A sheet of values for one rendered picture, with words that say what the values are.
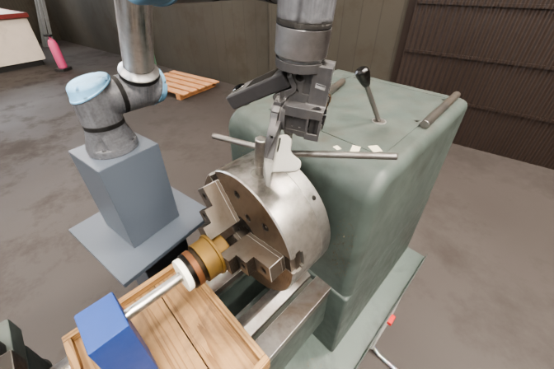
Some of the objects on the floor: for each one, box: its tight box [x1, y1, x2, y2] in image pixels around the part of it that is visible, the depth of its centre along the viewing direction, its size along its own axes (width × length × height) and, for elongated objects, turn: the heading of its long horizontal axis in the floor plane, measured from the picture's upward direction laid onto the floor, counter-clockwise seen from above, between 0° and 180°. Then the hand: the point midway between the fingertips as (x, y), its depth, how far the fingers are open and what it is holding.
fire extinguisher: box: [43, 34, 73, 72], centre depth 524 cm, size 29×30×67 cm
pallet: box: [163, 70, 219, 100], centre depth 455 cm, size 119×82×11 cm
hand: (277, 161), depth 51 cm, fingers open, 14 cm apart
